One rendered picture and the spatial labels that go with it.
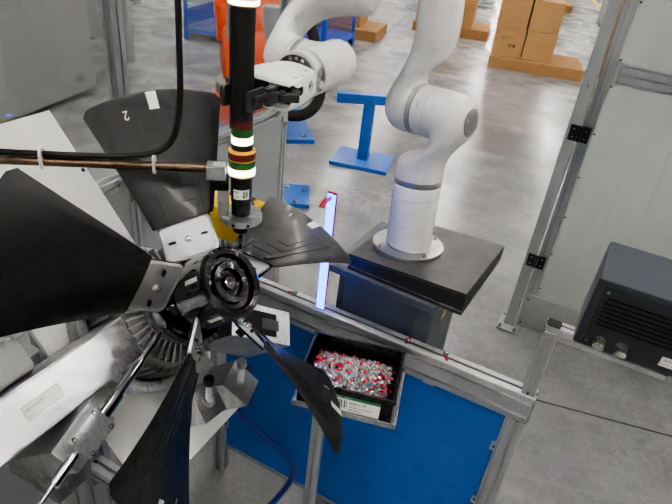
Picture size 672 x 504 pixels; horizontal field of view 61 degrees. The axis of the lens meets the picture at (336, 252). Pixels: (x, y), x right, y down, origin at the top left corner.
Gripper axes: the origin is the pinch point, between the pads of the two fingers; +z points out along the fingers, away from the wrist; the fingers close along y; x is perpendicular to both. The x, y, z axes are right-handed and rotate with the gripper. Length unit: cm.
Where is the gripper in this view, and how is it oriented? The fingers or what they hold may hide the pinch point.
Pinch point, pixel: (242, 96)
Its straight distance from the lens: 90.3
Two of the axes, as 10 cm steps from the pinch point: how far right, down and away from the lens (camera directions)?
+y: -8.8, -3.2, 3.5
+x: 1.0, -8.5, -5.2
